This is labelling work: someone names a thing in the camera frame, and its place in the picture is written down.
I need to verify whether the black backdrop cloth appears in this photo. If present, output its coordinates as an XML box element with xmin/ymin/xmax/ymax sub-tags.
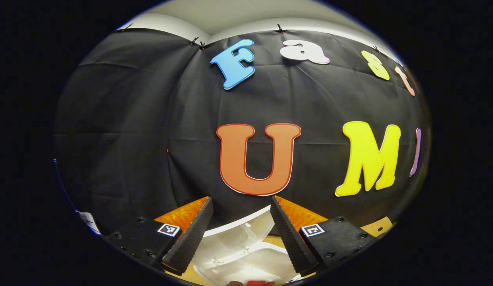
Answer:
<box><xmin>54</xmin><ymin>28</ymin><xmax>431</xmax><ymax>239</ymax></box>

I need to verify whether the white paper sheet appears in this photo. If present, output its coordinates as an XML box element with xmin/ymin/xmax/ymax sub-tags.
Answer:
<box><xmin>77</xmin><ymin>211</ymin><xmax>101</xmax><ymax>235</ymax></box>

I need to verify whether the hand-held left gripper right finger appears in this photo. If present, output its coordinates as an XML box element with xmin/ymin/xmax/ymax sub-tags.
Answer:
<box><xmin>270</xmin><ymin>195</ymin><xmax>378</xmax><ymax>274</ymax></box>

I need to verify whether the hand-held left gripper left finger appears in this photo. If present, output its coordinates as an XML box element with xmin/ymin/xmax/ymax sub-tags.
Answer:
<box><xmin>106</xmin><ymin>196</ymin><xmax>214</xmax><ymax>275</ymax></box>

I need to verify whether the red pop can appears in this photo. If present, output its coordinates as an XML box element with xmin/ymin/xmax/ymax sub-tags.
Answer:
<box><xmin>227</xmin><ymin>280</ymin><xmax>275</xmax><ymax>286</ymax></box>

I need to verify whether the white desktop garbage bin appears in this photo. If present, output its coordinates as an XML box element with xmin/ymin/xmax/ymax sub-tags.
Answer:
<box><xmin>190</xmin><ymin>205</ymin><xmax>302</xmax><ymax>286</ymax></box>

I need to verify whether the wooden desktop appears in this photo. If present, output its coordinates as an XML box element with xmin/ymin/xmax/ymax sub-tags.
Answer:
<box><xmin>165</xmin><ymin>216</ymin><xmax>393</xmax><ymax>284</ymax></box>

